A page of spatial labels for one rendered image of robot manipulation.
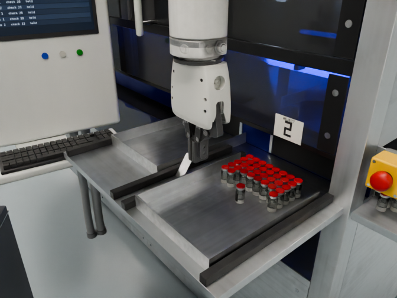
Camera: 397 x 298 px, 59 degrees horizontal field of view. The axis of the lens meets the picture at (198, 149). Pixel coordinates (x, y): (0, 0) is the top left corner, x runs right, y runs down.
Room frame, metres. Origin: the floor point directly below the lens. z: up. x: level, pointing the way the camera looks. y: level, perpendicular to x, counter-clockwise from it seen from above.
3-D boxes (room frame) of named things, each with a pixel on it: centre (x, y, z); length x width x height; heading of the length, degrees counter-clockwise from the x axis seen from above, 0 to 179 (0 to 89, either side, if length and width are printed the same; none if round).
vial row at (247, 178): (0.73, -0.14, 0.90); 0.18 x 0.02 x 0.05; 39
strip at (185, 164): (0.78, 0.08, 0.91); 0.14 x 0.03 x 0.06; 129
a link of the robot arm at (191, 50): (0.53, 0.00, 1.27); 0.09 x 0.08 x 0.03; 39
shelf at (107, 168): (0.83, 0.01, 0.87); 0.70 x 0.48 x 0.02; 40
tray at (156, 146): (1.01, 0.06, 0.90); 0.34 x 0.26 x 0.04; 130
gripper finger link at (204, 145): (0.52, -0.01, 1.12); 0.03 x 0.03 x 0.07; 39
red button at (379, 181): (0.60, -0.37, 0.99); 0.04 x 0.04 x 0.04; 40
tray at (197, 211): (0.67, -0.07, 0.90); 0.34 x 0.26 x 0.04; 129
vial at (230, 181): (0.76, -0.08, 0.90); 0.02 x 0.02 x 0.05
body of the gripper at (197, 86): (0.53, 0.00, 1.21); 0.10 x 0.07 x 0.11; 39
